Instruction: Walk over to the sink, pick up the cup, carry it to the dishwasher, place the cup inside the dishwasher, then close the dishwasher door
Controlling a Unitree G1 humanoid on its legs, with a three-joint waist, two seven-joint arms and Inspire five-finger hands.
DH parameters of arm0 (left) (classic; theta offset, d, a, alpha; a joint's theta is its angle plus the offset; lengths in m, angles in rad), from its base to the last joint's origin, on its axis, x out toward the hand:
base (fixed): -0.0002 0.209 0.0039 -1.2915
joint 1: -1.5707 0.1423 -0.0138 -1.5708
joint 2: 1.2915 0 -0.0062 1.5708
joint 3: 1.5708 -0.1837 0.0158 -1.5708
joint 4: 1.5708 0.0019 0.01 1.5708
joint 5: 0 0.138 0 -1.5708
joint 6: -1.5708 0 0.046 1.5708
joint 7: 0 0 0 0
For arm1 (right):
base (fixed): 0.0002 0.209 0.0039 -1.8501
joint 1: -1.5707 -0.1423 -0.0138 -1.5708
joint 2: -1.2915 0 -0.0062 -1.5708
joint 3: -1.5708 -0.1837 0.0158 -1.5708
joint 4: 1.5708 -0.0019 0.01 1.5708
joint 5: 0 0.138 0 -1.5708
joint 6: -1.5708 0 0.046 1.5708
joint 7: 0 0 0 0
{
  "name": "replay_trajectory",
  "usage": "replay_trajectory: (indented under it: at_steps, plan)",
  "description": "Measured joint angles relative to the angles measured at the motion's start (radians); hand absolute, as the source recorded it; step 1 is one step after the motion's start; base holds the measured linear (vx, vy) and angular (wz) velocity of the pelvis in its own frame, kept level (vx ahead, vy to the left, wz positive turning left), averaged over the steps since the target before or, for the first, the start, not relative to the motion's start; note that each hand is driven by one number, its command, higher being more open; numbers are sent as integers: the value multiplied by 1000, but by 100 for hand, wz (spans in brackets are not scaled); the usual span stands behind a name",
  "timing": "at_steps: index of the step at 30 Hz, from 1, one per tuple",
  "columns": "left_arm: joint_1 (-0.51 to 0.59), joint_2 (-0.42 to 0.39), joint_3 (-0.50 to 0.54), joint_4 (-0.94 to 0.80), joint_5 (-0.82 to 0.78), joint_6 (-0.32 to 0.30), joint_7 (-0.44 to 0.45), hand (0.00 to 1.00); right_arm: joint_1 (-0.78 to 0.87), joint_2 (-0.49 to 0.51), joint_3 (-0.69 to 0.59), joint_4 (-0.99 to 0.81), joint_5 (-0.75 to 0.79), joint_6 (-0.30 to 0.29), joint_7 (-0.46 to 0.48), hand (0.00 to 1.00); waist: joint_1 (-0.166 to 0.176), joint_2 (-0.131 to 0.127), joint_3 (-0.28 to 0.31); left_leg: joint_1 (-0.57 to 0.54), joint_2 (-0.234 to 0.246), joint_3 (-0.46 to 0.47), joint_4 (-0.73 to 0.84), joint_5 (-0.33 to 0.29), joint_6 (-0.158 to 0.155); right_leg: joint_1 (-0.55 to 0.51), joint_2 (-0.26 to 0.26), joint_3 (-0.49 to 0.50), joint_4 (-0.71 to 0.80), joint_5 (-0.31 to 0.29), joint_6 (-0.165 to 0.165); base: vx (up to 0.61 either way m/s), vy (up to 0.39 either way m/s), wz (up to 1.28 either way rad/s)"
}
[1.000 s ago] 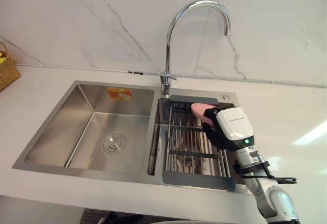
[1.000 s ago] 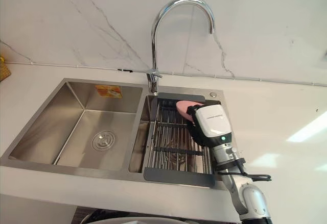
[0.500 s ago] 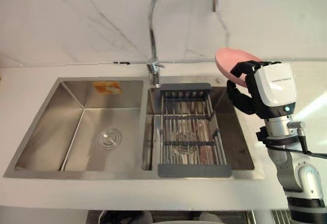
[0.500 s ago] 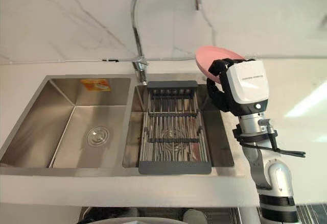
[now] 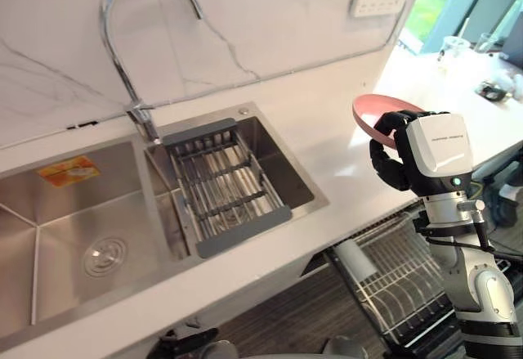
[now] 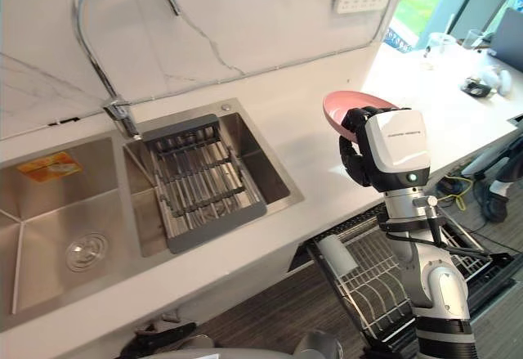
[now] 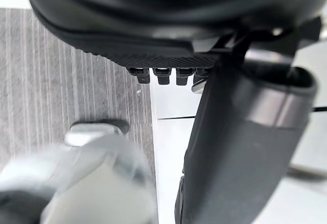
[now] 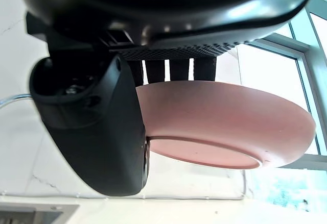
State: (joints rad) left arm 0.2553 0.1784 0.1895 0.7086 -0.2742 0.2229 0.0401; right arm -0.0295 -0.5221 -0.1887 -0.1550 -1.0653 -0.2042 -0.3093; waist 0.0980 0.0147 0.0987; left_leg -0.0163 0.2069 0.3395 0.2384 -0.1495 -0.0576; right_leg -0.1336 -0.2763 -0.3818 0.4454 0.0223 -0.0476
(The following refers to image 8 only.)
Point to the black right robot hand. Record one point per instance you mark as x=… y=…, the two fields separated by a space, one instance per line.
x=102 y=132

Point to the pink ceramic cup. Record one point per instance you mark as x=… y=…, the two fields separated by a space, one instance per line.
x=219 y=129

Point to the chrome sink faucet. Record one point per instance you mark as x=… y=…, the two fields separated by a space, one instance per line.
x=14 y=99

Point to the stainless steel sink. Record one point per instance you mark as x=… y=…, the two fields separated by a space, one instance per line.
x=30 y=212

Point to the grey window frame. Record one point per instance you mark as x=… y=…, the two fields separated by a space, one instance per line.
x=304 y=63

